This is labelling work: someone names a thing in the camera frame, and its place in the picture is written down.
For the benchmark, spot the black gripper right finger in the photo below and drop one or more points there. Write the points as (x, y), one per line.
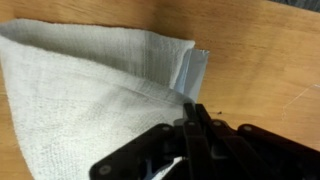
(266, 153)

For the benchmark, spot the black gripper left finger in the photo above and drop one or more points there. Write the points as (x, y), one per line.
(160, 153)

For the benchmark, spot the white terry cloth towel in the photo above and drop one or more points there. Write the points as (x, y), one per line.
(83, 110)

